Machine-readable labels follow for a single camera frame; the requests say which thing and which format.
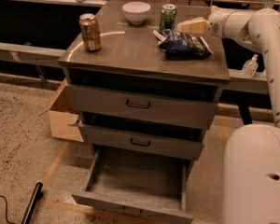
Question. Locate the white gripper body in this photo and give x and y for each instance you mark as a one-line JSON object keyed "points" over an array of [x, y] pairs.
{"points": [[216, 25]]}

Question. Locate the green soda can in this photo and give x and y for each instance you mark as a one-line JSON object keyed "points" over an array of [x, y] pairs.
{"points": [[168, 14]]}

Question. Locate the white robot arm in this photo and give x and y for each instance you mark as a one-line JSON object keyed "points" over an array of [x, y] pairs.
{"points": [[251, 164]]}

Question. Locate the grey top drawer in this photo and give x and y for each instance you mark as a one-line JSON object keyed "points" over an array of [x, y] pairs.
{"points": [[129, 105]]}

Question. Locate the grey drawer cabinet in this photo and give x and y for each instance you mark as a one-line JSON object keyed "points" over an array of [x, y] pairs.
{"points": [[130, 60]]}

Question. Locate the orange soda can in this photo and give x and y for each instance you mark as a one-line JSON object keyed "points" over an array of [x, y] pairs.
{"points": [[90, 30]]}

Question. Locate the grey middle drawer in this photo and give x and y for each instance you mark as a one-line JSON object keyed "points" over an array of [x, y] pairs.
{"points": [[188, 150]]}

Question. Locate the grey open bottom drawer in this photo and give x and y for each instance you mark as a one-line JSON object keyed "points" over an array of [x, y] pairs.
{"points": [[137, 184]]}

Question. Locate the blue chip bag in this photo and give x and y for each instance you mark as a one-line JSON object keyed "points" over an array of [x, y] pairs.
{"points": [[181, 46]]}

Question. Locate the clear sanitizer bottle left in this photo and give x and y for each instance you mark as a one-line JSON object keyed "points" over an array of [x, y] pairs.
{"points": [[250, 67]]}

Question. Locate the white bowl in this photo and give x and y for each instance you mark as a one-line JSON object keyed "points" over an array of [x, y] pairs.
{"points": [[136, 12]]}

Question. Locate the cardboard box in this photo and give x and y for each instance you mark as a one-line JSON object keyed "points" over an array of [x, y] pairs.
{"points": [[63, 121]]}

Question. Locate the black rod on floor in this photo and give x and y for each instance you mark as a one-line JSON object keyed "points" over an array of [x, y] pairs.
{"points": [[36, 195]]}

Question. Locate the metal rail shelf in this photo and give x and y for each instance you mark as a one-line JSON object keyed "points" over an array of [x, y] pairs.
{"points": [[49, 57]]}

